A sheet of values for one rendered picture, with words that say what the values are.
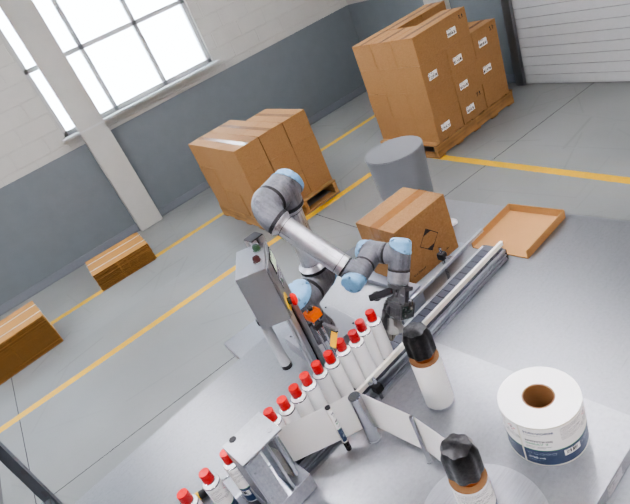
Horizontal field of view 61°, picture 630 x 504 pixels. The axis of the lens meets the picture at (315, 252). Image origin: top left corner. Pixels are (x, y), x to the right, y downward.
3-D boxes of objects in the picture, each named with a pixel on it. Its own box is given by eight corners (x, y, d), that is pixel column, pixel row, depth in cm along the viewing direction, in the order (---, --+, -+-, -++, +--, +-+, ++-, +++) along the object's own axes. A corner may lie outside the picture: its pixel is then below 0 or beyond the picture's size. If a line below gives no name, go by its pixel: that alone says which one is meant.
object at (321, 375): (337, 415, 175) (314, 371, 165) (327, 409, 179) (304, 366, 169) (347, 404, 177) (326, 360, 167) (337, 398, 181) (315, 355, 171)
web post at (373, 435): (374, 447, 159) (354, 404, 150) (364, 440, 163) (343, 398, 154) (384, 435, 161) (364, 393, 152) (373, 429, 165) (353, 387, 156)
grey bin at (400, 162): (415, 237, 415) (391, 167, 385) (377, 225, 452) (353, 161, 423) (454, 206, 431) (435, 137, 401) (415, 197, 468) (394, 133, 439)
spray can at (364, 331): (378, 372, 184) (359, 328, 174) (368, 367, 188) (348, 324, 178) (388, 361, 186) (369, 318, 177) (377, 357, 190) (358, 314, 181)
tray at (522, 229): (528, 258, 212) (526, 250, 210) (472, 248, 232) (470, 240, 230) (565, 217, 225) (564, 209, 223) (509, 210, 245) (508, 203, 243)
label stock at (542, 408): (506, 463, 139) (495, 427, 133) (508, 402, 154) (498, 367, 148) (592, 468, 130) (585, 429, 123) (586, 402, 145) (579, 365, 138)
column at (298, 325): (329, 394, 191) (251, 241, 159) (321, 389, 195) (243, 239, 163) (338, 385, 193) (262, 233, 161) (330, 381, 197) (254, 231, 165)
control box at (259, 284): (262, 330, 158) (234, 280, 149) (261, 299, 173) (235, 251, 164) (294, 318, 157) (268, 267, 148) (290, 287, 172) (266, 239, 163)
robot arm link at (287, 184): (302, 301, 215) (250, 187, 185) (319, 276, 224) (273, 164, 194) (326, 305, 208) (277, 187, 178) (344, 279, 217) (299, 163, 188)
